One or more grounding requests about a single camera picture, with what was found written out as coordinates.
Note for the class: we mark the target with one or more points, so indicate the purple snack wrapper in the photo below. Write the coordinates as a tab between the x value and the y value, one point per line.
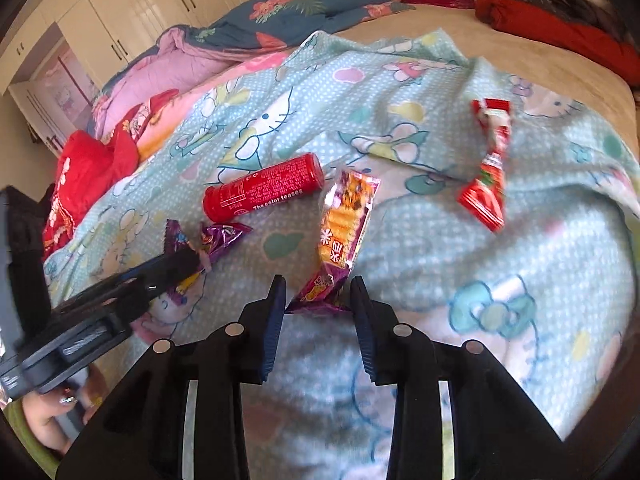
220	237

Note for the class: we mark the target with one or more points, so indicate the red printed cloth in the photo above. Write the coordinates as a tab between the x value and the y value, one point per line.
85	170

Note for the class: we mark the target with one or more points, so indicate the orange snack wrapper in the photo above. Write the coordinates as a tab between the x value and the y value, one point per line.
345	230

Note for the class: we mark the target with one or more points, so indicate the pink cartoon sliding door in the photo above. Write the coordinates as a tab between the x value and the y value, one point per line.
65	90

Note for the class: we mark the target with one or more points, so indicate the person's left hand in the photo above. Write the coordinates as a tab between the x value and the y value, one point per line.
42	417

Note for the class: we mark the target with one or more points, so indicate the red cylindrical can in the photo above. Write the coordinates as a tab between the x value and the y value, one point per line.
260	185

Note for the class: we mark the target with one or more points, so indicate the red garment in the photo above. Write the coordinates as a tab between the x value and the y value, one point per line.
560	35

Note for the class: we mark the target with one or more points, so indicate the light blue cartoon blanket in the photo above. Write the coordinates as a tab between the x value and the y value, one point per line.
500	285

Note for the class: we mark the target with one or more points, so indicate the pink printed blanket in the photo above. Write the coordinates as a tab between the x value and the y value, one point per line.
200	95

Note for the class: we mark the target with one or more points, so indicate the bed with beige sheet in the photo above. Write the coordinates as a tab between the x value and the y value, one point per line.
575	85

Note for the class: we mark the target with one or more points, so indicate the blue floral pink-lined quilt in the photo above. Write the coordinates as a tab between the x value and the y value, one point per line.
300	10

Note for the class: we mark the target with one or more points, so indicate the white wardrobe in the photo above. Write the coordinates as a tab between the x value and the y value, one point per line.
150	5

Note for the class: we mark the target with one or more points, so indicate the small red sauce packet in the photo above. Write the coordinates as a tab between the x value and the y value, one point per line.
487	200

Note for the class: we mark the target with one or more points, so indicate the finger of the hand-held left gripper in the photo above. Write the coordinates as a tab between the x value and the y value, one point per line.
160	265
160	287

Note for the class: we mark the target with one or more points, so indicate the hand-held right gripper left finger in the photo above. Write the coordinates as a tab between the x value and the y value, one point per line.
272	340

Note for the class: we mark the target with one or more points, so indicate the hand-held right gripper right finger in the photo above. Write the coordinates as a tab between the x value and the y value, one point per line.
365	335

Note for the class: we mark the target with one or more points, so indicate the person's left forearm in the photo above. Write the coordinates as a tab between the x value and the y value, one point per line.
22	435

